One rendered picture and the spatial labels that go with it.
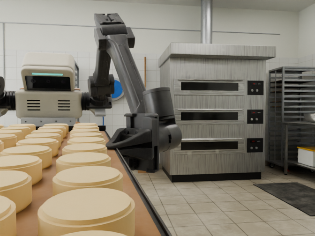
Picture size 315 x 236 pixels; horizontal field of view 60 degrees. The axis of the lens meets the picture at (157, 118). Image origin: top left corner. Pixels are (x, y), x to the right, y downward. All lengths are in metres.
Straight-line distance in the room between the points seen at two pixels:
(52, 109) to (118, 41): 0.58
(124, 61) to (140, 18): 4.49
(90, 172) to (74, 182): 0.03
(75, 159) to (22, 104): 1.05
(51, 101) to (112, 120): 3.70
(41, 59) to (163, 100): 0.83
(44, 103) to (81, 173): 1.08
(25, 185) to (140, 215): 0.08
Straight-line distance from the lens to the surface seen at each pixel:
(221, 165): 4.30
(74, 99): 1.27
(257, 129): 4.47
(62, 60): 1.27
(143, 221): 0.18
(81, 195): 0.17
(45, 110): 1.29
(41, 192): 0.24
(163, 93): 0.54
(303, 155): 4.85
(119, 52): 0.77
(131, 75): 0.71
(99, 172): 0.21
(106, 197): 0.16
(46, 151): 0.32
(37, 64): 1.25
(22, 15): 5.44
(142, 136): 0.44
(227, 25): 5.57
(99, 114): 1.28
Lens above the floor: 1.07
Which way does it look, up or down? 2 degrees down
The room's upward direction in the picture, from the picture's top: straight up
